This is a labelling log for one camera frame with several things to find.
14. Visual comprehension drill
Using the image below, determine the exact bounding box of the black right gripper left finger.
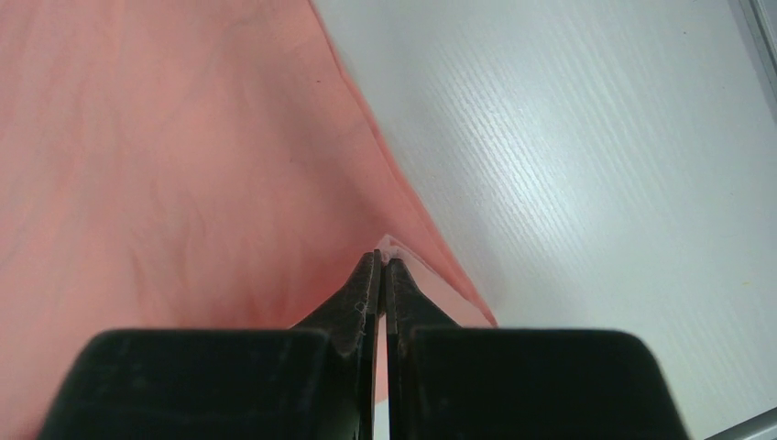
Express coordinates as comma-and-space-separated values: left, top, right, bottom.
39, 251, 382, 439

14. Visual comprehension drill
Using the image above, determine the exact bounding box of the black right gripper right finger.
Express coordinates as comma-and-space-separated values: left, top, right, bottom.
386, 258, 687, 439

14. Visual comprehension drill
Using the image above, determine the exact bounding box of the peach pink t-shirt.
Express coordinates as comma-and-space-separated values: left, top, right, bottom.
1, 1, 496, 439

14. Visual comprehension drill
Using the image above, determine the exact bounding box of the aluminium frame rail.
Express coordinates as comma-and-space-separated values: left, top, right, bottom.
728, 0, 776, 115

